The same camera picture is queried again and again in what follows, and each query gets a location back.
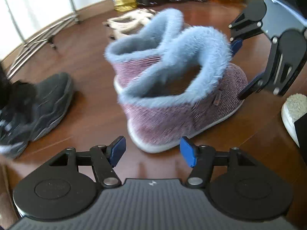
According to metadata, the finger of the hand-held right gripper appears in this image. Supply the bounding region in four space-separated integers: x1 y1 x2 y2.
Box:
229 0 267 53
238 30 307 100

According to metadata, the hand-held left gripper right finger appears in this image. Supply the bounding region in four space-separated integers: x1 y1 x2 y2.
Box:
180 136 256 188

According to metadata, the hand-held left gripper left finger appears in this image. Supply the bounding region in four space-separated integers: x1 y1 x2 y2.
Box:
49 136 126 188

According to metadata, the pink boot blue fur collar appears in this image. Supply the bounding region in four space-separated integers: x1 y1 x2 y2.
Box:
119 25 248 154
104 8 192 96

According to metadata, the black sneaker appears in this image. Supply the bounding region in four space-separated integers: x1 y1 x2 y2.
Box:
0 72 73 160

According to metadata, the white fleece slipper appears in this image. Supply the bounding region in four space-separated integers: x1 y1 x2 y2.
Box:
281 94 307 146

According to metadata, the metal corner rack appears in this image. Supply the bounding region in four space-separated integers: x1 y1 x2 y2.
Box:
0 0 81 77

